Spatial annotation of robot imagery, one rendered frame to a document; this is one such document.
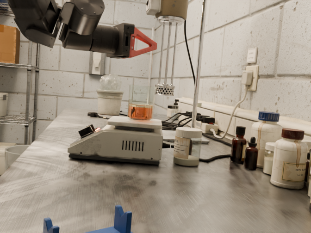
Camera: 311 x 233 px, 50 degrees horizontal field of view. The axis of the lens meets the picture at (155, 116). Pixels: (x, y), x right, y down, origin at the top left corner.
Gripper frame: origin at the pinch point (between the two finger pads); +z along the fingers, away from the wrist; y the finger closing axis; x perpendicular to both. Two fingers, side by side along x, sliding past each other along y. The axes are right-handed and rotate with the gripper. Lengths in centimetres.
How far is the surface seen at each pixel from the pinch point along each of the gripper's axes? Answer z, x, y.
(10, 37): -18, -19, 214
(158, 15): 14.9, -13.3, 29.1
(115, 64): 71, -8, 225
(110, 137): -9.6, 20.6, -2.9
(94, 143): -12.6, 21.9, -1.4
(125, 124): -6.8, 17.4, -3.8
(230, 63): 54, -2, 40
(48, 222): -28, 23, -38
